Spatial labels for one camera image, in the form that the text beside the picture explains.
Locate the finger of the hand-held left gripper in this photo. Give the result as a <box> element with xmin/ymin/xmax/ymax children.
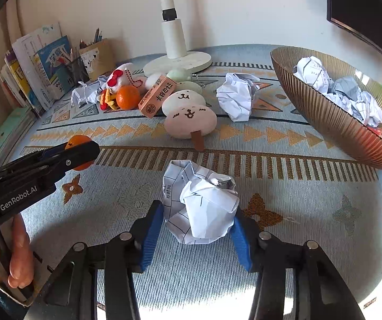
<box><xmin>0</xmin><ymin>143</ymin><xmax>68</xmax><ymax>176</ymax></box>
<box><xmin>0</xmin><ymin>139</ymin><xmax>100</xmax><ymax>181</ymax></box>

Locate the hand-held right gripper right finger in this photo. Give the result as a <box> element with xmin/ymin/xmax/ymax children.
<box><xmin>232</xmin><ymin>207</ymin><xmax>366</xmax><ymax>320</ymax></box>

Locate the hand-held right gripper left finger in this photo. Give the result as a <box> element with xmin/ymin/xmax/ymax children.
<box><xmin>23</xmin><ymin>200</ymin><xmax>165</xmax><ymax>320</ymax></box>

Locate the tangerine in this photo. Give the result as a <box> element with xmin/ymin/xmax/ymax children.
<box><xmin>116</xmin><ymin>85</ymin><xmax>141</xmax><ymax>110</ymax></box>
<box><xmin>65</xmin><ymin>134</ymin><xmax>95</xmax><ymax>171</ymax></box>

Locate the grid-lined paper ball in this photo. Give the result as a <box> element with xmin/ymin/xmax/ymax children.
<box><xmin>162</xmin><ymin>160</ymin><xmax>240</xmax><ymax>245</ymax></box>

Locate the red yellow fries plush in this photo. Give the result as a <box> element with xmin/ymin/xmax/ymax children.
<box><xmin>98</xmin><ymin>90</ymin><xmax>118</xmax><ymax>111</ymax></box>

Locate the white cat plush red bow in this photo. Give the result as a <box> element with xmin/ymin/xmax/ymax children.
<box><xmin>106</xmin><ymin>63</ymin><xmax>148</xmax><ymax>94</ymax></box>

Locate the small orange cardboard box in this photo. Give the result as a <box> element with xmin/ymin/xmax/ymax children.
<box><xmin>138</xmin><ymin>75</ymin><xmax>175</xmax><ymax>119</ymax></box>

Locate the dango plush with drawn faces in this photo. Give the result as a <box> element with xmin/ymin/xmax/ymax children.
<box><xmin>162</xmin><ymin>80</ymin><xmax>217</xmax><ymax>152</ymax></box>

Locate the amber ribbed glass bowl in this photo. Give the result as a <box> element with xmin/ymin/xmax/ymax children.
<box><xmin>270</xmin><ymin>47</ymin><xmax>382</xmax><ymax>171</ymax></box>

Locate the pile of paper balls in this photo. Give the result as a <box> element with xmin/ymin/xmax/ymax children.
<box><xmin>292</xmin><ymin>57</ymin><xmax>382</xmax><ymax>127</ymax></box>

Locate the person's left hand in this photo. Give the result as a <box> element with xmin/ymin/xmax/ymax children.
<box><xmin>0</xmin><ymin>216</ymin><xmax>35</xmax><ymax>289</ymax></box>

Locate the stack of green books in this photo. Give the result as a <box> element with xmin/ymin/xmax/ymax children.
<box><xmin>0</xmin><ymin>107</ymin><xmax>36</xmax><ymax>161</ymax></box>

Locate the small crumpled paper ball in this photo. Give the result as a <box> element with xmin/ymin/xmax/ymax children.
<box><xmin>70</xmin><ymin>80</ymin><xmax>101</xmax><ymax>107</ymax></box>

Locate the yellow cover book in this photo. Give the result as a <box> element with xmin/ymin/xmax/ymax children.
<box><xmin>9</xmin><ymin>63</ymin><xmax>35</xmax><ymax>107</ymax></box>

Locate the blue cover workbook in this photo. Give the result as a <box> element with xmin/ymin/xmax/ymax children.
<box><xmin>36</xmin><ymin>35</ymin><xmax>73</xmax><ymax>102</ymax></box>

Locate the black mesh pen holder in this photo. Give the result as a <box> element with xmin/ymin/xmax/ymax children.
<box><xmin>65</xmin><ymin>57</ymin><xmax>90</xmax><ymax>85</ymax></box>

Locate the pale cover book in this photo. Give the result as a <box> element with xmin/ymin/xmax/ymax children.
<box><xmin>0</xmin><ymin>50</ymin><xmax>22</xmax><ymax>107</ymax></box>

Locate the bunch of coloured pencils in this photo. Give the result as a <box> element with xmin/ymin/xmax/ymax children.
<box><xmin>56</xmin><ymin>48</ymin><xmax>78</xmax><ymax>67</ymax></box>

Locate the bamboo pen holder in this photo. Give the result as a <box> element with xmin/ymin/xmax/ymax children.
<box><xmin>79</xmin><ymin>38</ymin><xmax>116</xmax><ymax>77</ymax></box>

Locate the bunch of dark pens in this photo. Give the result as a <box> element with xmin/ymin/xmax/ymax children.
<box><xmin>79</xmin><ymin>28</ymin><xmax>103</xmax><ymax>49</ymax></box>

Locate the plain dango plush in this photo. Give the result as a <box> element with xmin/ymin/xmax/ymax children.
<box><xmin>145</xmin><ymin>67</ymin><xmax>192</xmax><ymax>90</ymax></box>

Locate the crumpled white paper ball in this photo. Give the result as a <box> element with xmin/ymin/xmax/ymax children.
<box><xmin>216</xmin><ymin>71</ymin><xmax>261</xmax><ymax>123</ymax></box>

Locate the white desk lamp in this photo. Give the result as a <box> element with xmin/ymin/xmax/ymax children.
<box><xmin>143</xmin><ymin>0</ymin><xmax>213</xmax><ymax>78</ymax></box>

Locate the black monitor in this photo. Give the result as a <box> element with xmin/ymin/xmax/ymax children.
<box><xmin>324</xmin><ymin>0</ymin><xmax>382</xmax><ymax>74</ymax></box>

